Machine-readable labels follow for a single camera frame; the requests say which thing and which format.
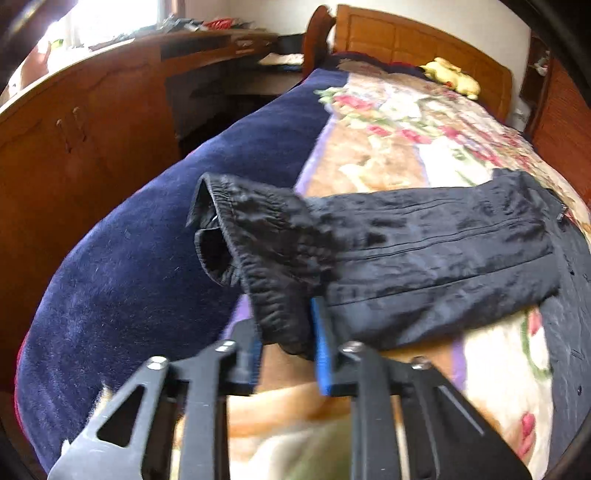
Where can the wooden slatted wardrobe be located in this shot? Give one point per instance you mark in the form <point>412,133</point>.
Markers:
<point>559,122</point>

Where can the wooden chair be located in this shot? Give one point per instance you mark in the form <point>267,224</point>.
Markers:
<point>302,53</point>

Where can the red basket on desk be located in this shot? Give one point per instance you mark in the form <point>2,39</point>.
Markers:
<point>220,24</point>

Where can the floral bed blanket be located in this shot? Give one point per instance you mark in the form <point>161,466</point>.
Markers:
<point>401,132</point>

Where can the wooden bed headboard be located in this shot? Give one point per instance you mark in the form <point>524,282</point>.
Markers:
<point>391,38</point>

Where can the black jacket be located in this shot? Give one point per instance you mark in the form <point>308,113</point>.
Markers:
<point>398,267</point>

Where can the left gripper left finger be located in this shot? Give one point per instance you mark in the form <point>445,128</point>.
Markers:
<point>169,419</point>

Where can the yellow plush toy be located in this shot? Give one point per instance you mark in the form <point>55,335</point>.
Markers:
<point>452,76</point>

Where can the long wooden desk cabinet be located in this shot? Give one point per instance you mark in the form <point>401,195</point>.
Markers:
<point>78,142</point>

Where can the navy blue velvet blanket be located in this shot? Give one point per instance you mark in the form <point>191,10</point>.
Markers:
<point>133,287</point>

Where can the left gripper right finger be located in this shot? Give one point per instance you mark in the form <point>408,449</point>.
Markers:
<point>408,421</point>

